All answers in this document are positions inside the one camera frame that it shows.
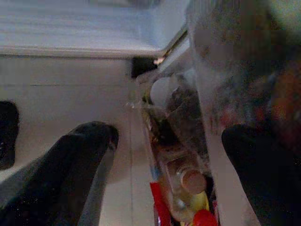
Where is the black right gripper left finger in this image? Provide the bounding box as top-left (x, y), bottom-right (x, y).
top-left (0, 121), bottom-right (119, 226)

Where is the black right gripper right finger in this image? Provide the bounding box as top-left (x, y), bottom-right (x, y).
top-left (221, 124), bottom-right (301, 226)

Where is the clear bottle white cap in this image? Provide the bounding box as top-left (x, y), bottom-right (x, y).
top-left (147, 77), bottom-right (203, 146)

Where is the clear fridge door shelf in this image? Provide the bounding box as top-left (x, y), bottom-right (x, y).
top-left (135, 70), bottom-right (219, 226)

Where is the translucent fridge door bin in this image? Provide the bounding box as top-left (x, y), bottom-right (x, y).
top-left (187, 0), bottom-right (301, 142)

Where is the white fridge drawer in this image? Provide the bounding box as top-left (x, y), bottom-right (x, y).
top-left (0, 0), bottom-right (189, 58)

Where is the red bottle cap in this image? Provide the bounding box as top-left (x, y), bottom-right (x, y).
top-left (192, 209), bottom-right (218, 226)

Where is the clear bottle brown cap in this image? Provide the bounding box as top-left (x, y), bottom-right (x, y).
top-left (168, 162), bottom-right (211, 223)

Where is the red packet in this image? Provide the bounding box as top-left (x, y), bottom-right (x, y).
top-left (150, 181), bottom-right (174, 226)

